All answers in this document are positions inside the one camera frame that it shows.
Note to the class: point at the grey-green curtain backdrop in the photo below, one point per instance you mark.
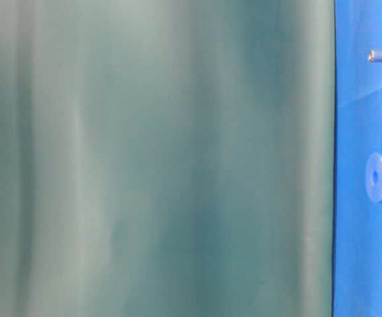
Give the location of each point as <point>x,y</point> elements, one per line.
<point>166,158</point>

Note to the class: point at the blue work mat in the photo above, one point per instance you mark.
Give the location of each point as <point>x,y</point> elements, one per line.
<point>358,221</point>

